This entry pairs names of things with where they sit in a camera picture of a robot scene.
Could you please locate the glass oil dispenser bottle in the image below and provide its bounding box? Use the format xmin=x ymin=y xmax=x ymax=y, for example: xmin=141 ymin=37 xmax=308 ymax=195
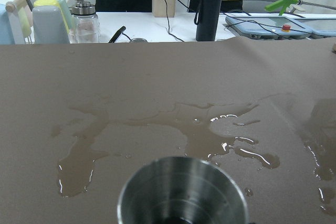
xmin=71 ymin=0 xmax=100 ymax=44

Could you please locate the black water bottle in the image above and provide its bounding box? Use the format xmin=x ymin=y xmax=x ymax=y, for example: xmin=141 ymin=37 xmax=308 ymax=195
xmin=194 ymin=0 xmax=222 ymax=41

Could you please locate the grey plastic cup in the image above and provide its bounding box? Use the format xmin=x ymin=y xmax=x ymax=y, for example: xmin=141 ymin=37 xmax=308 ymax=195
xmin=32 ymin=5 xmax=69 ymax=44

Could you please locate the steel cocktail jigger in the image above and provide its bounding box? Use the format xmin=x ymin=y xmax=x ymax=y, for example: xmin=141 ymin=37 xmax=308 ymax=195
xmin=117 ymin=156 xmax=249 ymax=223

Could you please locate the teach pendant tablet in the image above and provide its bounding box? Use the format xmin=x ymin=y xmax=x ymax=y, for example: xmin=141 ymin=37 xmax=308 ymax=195
xmin=225 ymin=16 xmax=312 ymax=40
xmin=295 ymin=18 xmax=336 ymax=39

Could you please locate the green spray gun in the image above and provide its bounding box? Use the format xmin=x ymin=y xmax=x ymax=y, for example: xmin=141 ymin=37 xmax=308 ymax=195
xmin=265 ymin=0 xmax=301 ymax=16

